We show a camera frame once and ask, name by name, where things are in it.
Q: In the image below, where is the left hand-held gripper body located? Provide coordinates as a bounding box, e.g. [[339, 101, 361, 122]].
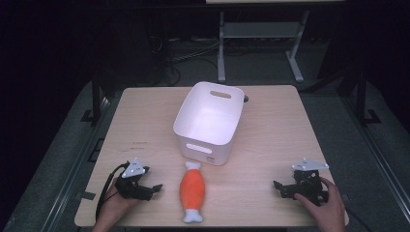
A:
[[114, 157, 151, 201]]

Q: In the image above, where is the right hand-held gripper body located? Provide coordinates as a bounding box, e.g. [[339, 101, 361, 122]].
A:
[[290, 157, 330, 206]]

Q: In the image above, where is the orange drumstick plush toy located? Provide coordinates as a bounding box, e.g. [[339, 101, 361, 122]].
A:
[[179, 160, 207, 224]]

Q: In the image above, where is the white plastic storage basket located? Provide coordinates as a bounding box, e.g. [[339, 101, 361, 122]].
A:
[[172, 80, 246, 167]]

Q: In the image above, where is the person's right hand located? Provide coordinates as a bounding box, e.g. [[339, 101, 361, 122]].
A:
[[294, 176, 348, 232]]

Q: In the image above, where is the person's left hand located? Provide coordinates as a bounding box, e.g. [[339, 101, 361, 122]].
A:
[[91, 178, 141, 232]]

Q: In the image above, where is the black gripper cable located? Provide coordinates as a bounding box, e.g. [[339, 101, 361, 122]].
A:
[[345, 207, 373, 232], [95, 162, 130, 222]]

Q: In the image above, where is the grey metal floor rail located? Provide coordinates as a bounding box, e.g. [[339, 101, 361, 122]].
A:
[[40, 96, 112, 232], [341, 96, 410, 216]]

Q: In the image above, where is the black metal post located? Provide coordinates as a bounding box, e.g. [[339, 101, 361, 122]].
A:
[[80, 71, 103, 126], [355, 70, 382, 128]]

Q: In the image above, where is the bundle of black floor cables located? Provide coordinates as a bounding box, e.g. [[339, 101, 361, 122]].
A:
[[149, 34, 220, 87]]

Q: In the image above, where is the white metal stand frame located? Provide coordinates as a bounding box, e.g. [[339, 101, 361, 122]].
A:
[[217, 10, 310, 83]]

